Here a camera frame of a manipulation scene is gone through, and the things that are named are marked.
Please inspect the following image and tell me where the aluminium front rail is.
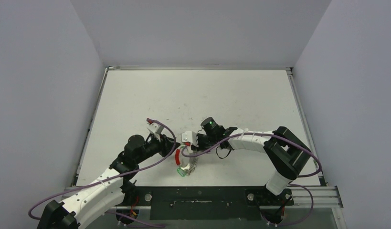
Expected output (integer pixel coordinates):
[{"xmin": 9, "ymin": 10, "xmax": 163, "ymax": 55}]
[{"xmin": 58, "ymin": 186, "xmax": 343, "ymax": 210}]

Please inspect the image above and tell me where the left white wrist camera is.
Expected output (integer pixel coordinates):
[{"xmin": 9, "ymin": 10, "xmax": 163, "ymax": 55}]
[{"xmin": 147, "ymin": 119, "xmax": 164, "ymax": 141}]

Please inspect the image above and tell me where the metal keyring with red handle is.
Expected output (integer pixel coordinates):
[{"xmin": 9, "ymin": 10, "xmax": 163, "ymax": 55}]
[{"xmin": 174, "ymin": 144, "xmax": 198, "ymax": 176}]

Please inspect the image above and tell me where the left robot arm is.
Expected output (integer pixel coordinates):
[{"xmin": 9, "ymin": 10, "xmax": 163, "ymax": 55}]
[{"xmin": 37, "ymin": 135, "xmax": 177, "ymax": 229}]

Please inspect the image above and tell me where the key with green tag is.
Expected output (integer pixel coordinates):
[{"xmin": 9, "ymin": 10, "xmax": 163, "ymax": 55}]
[{"xmin": 177, "ymin": 167, "xmax": 187, "ymax": 177}]

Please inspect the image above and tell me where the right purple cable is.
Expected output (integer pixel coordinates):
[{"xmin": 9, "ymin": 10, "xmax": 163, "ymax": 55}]
[{"xmin": 180, "ymin": 133, "xmax": 323, "ymax": 228}]

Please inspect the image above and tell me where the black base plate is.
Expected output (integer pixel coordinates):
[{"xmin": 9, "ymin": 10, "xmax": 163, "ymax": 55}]
[{"xmin": 114, "ymin": 186, "xmax": 294, "ymax": 220}]

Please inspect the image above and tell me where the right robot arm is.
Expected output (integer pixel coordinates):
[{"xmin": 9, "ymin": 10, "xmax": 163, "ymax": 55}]
[{"xmin": 196, "ymin": 117, "xmax": 311, "ymax": 205}]

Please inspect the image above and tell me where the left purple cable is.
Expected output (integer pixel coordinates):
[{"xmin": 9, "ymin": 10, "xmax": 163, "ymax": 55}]
[{"xmin": 27, "ymin": 118, "xmax": 178, "ymax": 229}]

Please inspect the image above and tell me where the purple cable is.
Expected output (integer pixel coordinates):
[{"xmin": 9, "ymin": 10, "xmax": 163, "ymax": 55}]
[
  {"xmin": 27, "ymin": 118, "xmax": 178, "ymax": 229},
  {"xmin": 180, "ymin": 133, "xmax": 323, "ymax": 228}
]

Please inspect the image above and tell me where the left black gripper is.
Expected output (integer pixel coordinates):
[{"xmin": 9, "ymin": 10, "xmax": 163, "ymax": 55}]
[{"xmin": 136, "ymin": 133, "xmax": 180, "ymax": 164}]

